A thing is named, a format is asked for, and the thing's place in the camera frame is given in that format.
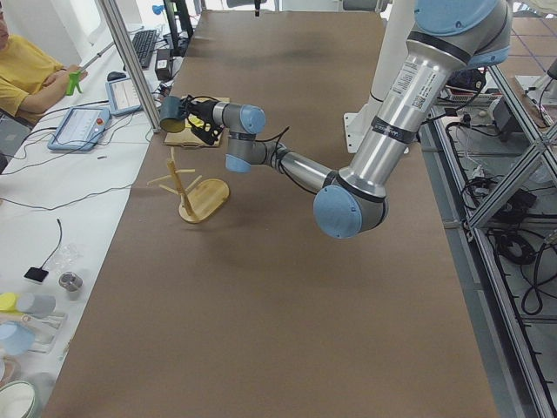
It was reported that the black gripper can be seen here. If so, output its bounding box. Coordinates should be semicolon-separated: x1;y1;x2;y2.
179;0;261;146

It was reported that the blue mug with yellow interior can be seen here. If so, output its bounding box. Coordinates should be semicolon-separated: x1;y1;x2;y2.
159;96;186;133

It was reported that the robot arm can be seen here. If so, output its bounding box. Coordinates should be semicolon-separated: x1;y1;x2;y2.
180;1;513;239

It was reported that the bamboo cup rack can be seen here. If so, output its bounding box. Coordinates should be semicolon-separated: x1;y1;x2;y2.
147;148;230;224

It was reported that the grey cup lying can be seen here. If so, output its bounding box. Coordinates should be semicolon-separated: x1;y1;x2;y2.
16;293;56;318

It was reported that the yellow cup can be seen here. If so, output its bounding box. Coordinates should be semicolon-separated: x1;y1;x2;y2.
0;293;19;313

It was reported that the light blue cup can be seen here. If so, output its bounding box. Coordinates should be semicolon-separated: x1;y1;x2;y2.
0;321;35;355

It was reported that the black power adapter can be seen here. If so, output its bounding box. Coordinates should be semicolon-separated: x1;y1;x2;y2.
155;49;173;82

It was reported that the black keyboard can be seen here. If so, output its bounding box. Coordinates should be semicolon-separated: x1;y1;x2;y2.
132;30;158;69

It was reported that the wooden cutting board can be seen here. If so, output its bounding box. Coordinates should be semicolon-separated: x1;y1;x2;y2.
165;99;226;147

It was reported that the blue teach pendant far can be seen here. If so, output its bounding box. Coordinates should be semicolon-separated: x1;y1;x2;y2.
105;78;143;116

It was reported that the blue teach pendant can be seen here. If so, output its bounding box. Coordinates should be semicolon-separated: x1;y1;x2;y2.
105;78;143;116
47;106;111;152

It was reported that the computer mouse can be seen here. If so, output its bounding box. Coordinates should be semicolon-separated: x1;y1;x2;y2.
106;71;127;82

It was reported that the green clamp tool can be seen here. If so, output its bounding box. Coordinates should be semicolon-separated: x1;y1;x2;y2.
66;71;83;96

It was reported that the blue teach pendant near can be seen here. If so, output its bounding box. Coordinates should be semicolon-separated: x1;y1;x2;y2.
47;106;111;152

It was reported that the person in yellow shirt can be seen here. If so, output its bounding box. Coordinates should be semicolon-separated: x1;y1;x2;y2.
1;19;88;125

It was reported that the small black square device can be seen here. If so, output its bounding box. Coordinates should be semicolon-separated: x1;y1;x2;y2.
23;266;49;283

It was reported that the white bowl green rim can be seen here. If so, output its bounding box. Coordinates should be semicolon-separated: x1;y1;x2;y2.
1;381;40;418

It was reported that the aluminium frame post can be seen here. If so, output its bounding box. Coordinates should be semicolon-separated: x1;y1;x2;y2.
98;0;160;133

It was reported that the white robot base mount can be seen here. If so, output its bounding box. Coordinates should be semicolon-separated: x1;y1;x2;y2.
343;0;415;153

